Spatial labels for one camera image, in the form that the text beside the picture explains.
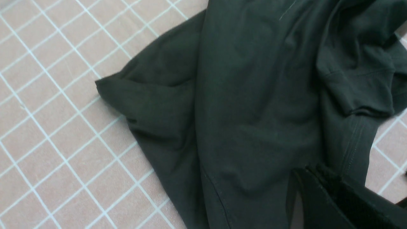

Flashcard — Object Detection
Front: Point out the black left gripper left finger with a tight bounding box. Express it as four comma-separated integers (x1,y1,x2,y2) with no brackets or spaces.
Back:
293,169,355,229

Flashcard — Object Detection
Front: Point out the dark gray long-sleeved shirt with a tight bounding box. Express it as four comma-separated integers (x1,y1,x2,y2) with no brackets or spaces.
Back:
95,0,406,229

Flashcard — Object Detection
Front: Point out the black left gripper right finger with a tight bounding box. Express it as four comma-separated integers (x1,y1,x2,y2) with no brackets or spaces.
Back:
314,165,406,229

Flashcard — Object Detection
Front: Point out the pink grid tablecloth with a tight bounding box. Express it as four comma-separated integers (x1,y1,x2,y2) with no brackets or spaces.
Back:
0,0,406,229

